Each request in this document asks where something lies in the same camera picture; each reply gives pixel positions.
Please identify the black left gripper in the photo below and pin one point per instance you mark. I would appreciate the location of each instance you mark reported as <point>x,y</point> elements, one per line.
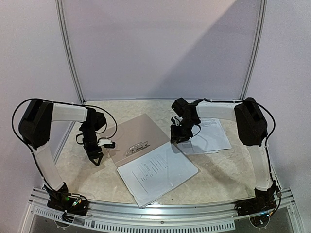
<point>92,154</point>

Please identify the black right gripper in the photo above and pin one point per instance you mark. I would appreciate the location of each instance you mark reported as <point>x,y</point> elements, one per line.
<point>180,131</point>

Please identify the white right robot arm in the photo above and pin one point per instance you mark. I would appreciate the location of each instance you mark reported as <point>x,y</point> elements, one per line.
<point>252,130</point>

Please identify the white paper stack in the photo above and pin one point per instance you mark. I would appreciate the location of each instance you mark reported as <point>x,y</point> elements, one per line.
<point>209,138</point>

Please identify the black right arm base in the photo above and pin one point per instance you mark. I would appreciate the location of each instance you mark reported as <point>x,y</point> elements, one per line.
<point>263,201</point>

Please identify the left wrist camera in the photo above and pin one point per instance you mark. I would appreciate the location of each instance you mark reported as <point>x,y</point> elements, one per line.
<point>106,143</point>

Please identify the aluminium frame post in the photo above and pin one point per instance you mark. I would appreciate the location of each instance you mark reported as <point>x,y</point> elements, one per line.
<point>255,48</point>
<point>68,51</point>

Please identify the aluminium front rail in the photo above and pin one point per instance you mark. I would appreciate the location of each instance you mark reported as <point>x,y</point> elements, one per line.
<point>109,217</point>

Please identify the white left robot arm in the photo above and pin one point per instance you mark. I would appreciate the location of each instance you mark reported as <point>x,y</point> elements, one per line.
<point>35,129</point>

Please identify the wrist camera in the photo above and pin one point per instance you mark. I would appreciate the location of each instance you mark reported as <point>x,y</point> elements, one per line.
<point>176,120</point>
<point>106,143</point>

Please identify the aluminium frame left post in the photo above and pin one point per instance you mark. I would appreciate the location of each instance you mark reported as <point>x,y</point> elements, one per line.
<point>68,51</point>

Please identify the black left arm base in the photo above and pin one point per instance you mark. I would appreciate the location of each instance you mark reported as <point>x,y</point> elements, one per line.
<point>75,204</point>

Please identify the pink paper folder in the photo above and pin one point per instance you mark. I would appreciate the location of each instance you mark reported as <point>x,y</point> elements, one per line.
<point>135,138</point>

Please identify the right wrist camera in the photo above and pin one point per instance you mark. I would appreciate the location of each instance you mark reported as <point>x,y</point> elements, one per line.
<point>176,120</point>

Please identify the metal folder clip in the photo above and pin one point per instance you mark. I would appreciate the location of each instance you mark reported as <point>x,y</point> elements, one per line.
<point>137,147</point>

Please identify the aluminium frame right post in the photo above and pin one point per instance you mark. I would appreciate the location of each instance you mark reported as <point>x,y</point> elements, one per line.
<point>255,48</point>

